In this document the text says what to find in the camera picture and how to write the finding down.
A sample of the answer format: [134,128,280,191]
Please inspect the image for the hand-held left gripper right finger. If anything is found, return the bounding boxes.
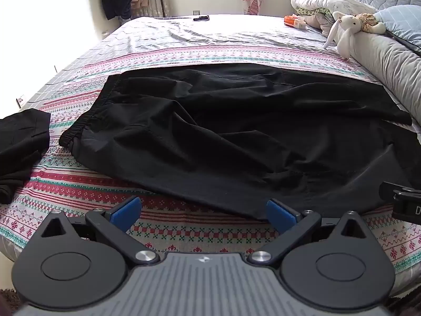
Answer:
[247,199,371,266]

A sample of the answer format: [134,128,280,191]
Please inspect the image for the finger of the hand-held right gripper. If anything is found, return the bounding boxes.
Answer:
[378,181,415,202]

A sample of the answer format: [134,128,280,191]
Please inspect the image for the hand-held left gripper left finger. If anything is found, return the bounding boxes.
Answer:
[41,196,161,266]

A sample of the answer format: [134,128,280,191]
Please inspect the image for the black pants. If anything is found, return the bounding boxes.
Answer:
[58,62,421,222]

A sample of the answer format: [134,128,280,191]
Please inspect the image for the red green patterned blanket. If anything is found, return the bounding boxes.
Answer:
[0,44,421,274]

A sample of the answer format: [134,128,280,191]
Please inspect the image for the grey plush long pillow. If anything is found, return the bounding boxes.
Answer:
[350,29,421,132]

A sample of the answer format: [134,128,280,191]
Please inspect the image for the folded black garment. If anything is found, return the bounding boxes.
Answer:
[0,108,52,205]

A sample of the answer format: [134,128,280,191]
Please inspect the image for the white plush rabbit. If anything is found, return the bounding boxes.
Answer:
[323,11,363,61]

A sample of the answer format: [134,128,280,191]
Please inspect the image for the light blue pillow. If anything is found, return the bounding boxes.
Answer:
[373,5,421,47]

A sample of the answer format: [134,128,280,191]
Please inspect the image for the orange white packet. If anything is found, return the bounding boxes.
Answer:
[284,15,306,29]

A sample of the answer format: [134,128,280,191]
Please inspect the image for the folded white floral quilt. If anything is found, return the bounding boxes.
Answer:
[290,0,377,37]

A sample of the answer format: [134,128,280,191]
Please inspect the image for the black strap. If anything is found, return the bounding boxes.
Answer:
[384,30,421,57]

